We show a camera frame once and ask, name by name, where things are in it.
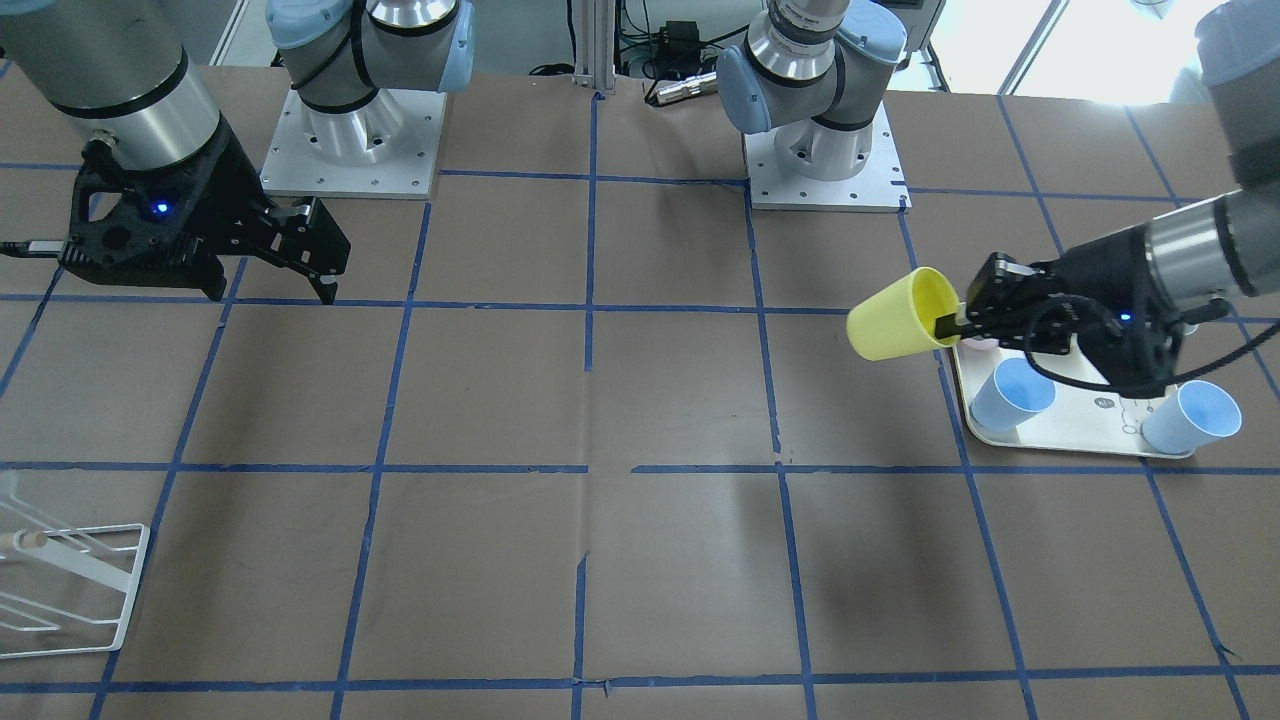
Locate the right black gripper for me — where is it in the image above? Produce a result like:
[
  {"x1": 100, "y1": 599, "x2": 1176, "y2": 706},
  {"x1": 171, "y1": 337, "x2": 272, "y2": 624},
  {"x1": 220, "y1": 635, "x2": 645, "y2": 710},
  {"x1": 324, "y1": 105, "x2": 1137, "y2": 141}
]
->
[{"x1": 60, "y1": 118, "x2": 351, "y2": 305}]

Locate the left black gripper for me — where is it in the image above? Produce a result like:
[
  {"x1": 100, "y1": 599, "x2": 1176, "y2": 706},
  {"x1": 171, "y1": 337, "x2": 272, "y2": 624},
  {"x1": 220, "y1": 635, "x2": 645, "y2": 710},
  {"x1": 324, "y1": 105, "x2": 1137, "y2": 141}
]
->
[{"x1": 934, "y1": 225, "x2": 1161, "y2": 354}]

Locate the yellow ikea cup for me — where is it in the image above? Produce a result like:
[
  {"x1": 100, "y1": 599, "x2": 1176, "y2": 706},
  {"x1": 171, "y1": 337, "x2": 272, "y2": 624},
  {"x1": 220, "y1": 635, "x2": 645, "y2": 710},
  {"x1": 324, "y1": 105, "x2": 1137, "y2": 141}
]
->
[{"x1": 846, "y1": 266, "x2": 960, "y2": 361}]

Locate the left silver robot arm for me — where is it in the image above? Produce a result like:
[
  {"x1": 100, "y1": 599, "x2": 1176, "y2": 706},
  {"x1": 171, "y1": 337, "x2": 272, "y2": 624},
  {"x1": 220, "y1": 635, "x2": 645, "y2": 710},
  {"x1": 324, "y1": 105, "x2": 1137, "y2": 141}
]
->
[{"x1": 716, "y1": 1, "x2": 1277, "y2": 369}]

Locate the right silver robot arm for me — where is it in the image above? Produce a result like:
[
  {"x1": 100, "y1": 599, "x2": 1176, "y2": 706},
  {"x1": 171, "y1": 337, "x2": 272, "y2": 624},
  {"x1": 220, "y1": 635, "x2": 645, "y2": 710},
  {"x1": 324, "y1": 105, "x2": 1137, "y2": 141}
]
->
[{"x1": 3, "y1": 1, "x2": 475, "y2": 305}]

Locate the pink cup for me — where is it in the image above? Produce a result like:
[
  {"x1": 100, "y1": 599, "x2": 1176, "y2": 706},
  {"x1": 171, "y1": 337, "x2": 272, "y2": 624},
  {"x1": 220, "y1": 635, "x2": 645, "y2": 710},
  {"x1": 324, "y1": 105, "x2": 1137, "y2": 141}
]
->
[{"x1": 957, "y1": 338, "x2": 1001, "y2": 354}]

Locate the blue rear cup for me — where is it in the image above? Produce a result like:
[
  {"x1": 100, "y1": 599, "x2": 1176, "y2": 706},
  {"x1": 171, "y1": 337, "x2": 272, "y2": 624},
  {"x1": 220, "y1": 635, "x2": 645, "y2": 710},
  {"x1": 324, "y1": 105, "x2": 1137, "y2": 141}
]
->
[{"x1": 969, "y1": 357, "x2": 1057, "y2": 432}]

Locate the light blue front cup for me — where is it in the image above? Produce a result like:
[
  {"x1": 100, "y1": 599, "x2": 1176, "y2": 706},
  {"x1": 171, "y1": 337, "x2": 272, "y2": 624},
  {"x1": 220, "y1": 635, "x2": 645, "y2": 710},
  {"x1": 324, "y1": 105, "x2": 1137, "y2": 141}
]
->
[{"x1": 1140, "y1": 380, "x2": 1243, "y2": 455}]

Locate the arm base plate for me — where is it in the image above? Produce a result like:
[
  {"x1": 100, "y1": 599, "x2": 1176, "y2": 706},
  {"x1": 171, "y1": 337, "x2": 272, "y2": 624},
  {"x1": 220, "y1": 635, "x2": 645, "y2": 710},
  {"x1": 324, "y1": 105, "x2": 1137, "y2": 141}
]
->
[
  {"x1": 742, "y1": 104, "x2": 913, "y2": 213},
  {"x1": 260, "y1": 88, "x2": 449, "y2": 200}
]

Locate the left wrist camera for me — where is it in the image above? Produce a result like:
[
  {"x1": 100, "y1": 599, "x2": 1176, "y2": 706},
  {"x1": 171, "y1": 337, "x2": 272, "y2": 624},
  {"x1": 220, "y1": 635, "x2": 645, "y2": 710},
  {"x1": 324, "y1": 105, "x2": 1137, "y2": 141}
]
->
[{"x1": 1021, "y1": 293, "x2": 1181, "y2": 398}]

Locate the white wire cup rack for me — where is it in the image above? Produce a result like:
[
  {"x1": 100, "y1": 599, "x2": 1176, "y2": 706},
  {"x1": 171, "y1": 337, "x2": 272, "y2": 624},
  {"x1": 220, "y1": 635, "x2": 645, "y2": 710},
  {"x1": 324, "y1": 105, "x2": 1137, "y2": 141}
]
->
[{"x1": 1, "y1": 471, "x2": 151, "y2": 660}]

